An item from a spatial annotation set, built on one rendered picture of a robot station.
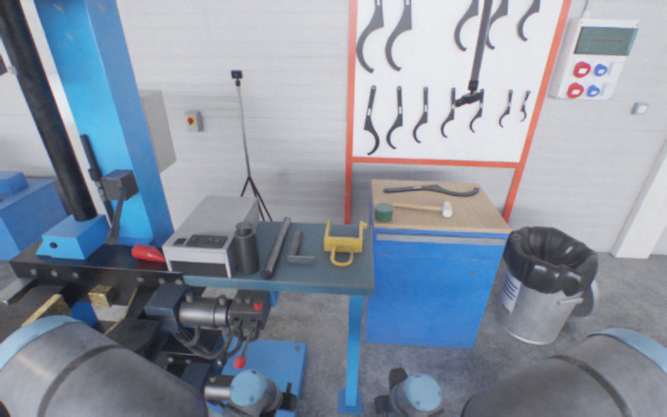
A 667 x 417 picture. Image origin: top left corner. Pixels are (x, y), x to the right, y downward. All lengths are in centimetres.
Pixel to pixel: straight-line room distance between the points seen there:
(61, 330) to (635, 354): 70
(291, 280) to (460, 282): 116
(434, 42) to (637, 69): 151
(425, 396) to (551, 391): 57
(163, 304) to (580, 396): 120
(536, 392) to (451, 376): 194
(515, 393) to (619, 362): 12
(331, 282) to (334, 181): 186
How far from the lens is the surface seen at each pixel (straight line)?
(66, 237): 162
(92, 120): 153
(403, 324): 233
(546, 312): 256
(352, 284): 125
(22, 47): 153
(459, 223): 194
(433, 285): 212
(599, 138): 345
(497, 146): 306
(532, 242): 268
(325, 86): 279
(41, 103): 155
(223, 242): 128
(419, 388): 100
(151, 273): 145
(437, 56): 277
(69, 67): 152
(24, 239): 382
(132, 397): 47
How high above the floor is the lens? 190
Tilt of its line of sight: 29 degrees down
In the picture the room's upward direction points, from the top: straight up
